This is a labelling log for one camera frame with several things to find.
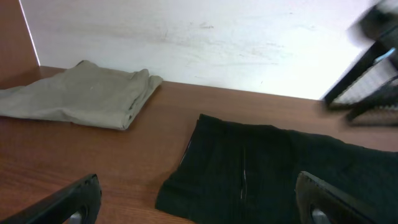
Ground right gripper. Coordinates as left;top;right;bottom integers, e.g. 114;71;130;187
323;0;397;122

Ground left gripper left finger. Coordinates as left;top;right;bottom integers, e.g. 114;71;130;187
1;174;102;224

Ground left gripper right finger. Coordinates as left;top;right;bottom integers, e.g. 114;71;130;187
295;171;383;224

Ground black trousers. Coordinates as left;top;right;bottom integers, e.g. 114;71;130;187
155;114;397;223

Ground folded beige trousers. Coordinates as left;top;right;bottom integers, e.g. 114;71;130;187
1;60;163;130

